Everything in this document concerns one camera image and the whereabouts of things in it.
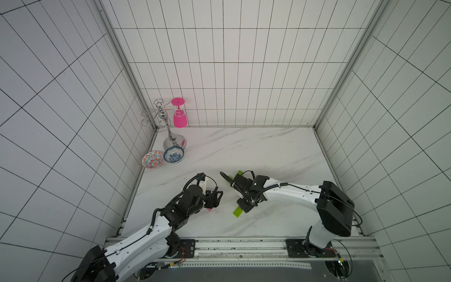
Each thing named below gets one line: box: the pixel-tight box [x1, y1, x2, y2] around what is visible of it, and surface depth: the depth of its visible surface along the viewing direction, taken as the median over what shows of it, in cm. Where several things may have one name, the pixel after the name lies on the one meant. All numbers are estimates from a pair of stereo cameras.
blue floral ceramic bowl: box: [163, 146, 185, 164], surface depth 105 cm
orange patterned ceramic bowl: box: [141, 150, 164, 170], surface depth 102 cm
